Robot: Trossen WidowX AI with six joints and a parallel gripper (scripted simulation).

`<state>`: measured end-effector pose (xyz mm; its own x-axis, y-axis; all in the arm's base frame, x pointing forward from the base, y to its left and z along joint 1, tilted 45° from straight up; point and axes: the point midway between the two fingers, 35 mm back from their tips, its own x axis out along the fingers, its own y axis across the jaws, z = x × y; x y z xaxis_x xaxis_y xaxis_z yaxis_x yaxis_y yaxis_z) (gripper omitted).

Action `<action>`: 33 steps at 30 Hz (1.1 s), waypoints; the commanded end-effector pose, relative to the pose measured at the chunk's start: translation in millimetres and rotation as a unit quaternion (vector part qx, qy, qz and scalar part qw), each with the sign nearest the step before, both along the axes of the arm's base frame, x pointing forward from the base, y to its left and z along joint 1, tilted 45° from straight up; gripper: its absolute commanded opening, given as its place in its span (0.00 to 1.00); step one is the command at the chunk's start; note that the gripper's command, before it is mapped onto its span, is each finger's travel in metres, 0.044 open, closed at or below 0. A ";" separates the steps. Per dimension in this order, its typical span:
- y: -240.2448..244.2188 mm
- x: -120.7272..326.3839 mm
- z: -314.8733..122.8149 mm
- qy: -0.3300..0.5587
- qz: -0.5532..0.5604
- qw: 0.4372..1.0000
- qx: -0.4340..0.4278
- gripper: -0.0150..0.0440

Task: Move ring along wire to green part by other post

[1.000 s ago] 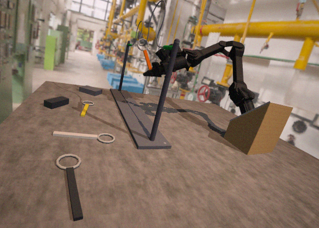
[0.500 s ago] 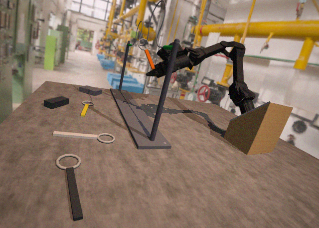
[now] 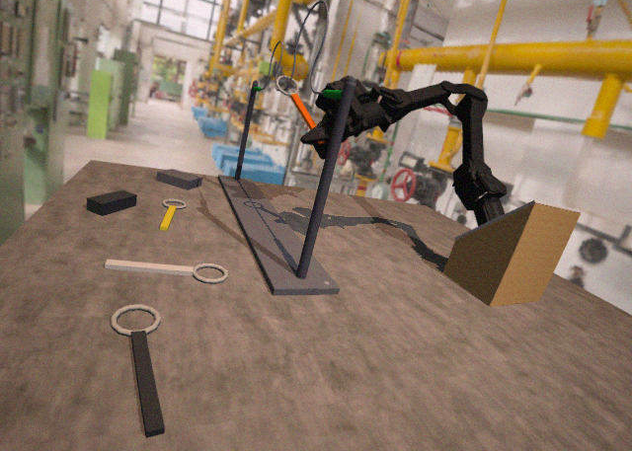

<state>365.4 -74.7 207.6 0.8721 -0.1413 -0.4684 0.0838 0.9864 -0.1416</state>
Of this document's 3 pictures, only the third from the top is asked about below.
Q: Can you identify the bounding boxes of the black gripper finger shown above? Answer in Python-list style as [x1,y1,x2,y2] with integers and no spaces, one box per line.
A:
[301,110,336,142]
[300,138,330,149]

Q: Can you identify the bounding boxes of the dark grey flat handle with beige loop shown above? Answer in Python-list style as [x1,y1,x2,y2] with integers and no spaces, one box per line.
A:
[111,304,165,438]

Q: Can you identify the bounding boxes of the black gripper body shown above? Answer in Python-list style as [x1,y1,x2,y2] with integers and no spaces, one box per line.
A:
[314,93,369,159]

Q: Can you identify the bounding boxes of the grey loop with yellow handle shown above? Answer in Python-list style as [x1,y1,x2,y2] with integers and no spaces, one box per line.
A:
[160,198,187,231]

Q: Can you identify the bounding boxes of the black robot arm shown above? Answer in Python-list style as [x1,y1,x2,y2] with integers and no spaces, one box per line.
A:
[355,79,507,226]

